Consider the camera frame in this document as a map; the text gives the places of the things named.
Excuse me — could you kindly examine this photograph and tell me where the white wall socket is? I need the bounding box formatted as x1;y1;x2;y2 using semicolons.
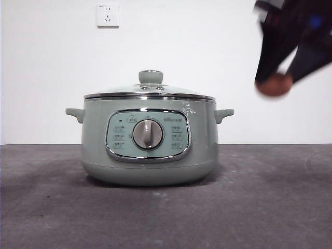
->
97;4;120;29

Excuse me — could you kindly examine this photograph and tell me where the sage green electric cooking pot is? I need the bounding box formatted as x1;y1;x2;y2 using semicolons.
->
65;97;234;187

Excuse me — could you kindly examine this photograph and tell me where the brown egg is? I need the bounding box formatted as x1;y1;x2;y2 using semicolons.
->
255;73;294;98

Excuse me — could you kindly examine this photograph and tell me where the glass lid with green knob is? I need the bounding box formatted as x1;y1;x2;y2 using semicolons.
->
83;70;216;101

